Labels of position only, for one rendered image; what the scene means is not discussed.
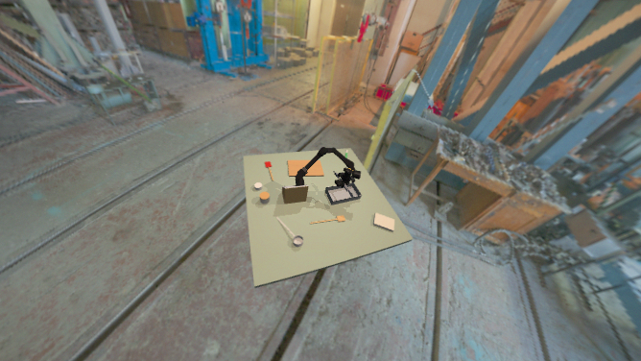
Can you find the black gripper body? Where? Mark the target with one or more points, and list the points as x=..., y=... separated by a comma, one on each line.
x=344, y=180

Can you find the grey cylindrical container with orange lid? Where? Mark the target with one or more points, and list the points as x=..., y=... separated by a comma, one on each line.
x=264, y=198

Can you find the red spatula with wooden handle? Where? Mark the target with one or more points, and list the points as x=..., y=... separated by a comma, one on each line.
x=269, y=165

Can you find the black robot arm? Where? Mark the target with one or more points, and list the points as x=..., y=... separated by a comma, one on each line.
x=347, y=172

